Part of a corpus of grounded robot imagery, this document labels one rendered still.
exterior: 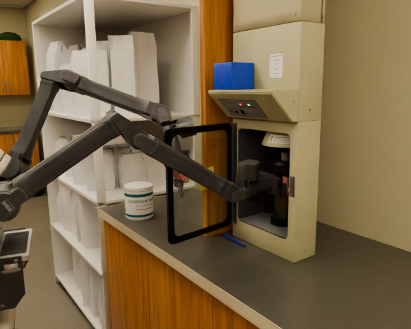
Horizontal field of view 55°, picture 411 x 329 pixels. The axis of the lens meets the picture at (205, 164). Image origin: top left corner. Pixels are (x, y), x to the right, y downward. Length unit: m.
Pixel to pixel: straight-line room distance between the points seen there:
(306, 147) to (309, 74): 0.23
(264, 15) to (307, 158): 0.49
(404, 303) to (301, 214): 0.39
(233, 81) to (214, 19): 0.29
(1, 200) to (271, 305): 0.75
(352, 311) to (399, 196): 0.58
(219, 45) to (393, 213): 0.90
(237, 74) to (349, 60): 0.52
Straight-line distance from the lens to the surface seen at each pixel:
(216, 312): 1.33
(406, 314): 1.21
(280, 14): 1.35
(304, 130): 1.30
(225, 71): 1.36
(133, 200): 1.79
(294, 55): 1.29
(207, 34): 1.51
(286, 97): 1.23
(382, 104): 1.61
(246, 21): 1.46
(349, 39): 1.70
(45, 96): 1.59
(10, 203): 1.12
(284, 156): 1.46
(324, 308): 1.17
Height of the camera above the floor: 1.52
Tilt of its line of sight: 11 degrees down
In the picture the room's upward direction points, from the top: 1 degrees counter-clockwise
